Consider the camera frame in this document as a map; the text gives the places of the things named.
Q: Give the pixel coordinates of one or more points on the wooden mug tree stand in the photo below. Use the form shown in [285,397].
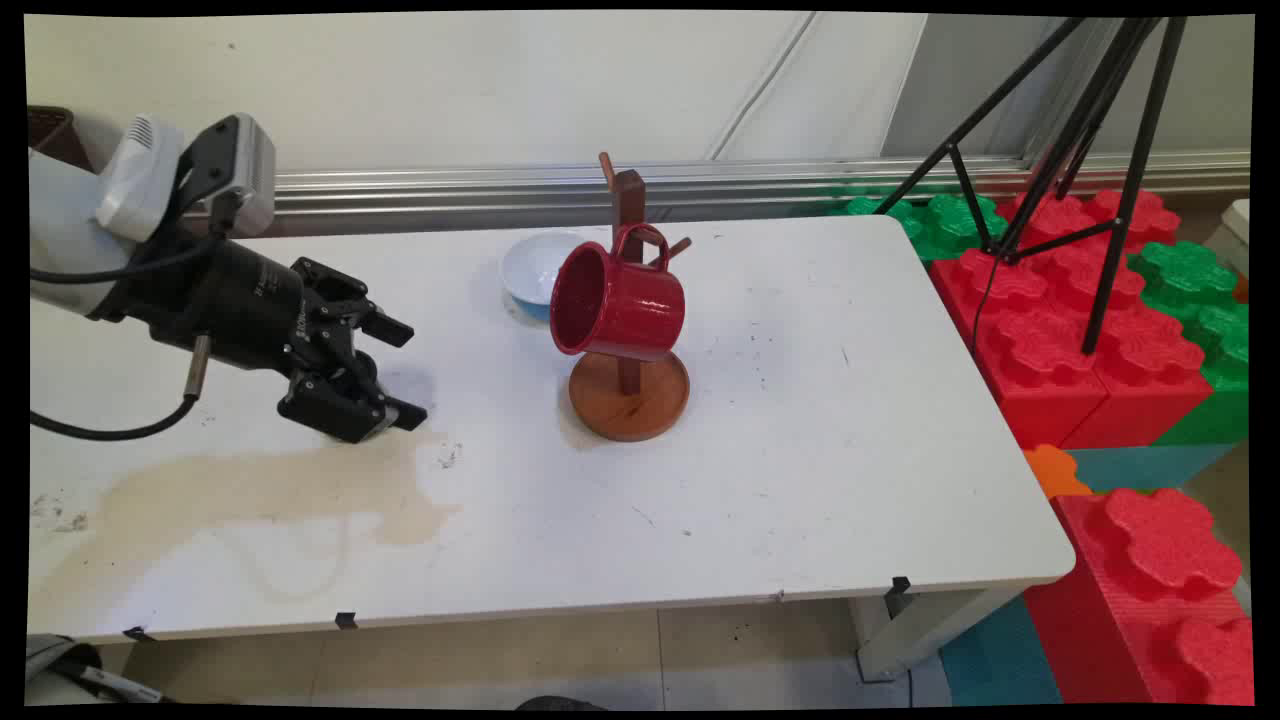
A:
[630,405]

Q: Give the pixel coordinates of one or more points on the teal foam block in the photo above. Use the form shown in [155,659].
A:
[1000,660]
[1150,465]

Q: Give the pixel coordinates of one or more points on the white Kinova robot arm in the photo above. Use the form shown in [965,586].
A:
[62,215]

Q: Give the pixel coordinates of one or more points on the red enamel mug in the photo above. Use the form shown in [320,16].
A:
[625,305]

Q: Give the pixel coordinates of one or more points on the orange foam piece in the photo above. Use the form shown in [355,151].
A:
[1055,470]

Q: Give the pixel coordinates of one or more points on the aluminium wall rail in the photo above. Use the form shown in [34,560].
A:
[780,180]

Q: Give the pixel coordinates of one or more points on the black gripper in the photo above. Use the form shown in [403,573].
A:
[235,300]

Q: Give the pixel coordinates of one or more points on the green foam block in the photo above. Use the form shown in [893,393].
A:
[950,225]
[1215,330]

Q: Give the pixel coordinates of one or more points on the large red foam block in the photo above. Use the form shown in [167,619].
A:
[1060,370]

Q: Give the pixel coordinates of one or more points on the black tripod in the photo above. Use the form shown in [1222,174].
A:
[1140,170]

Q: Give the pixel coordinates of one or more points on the white table leg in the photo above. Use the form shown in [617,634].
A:
[930,625]

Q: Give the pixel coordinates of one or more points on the white box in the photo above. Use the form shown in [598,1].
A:
[1232,235]

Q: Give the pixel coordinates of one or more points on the white and blue bowl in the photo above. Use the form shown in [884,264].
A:
[530,265]

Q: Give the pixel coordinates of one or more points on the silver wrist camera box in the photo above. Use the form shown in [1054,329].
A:
[245,165]

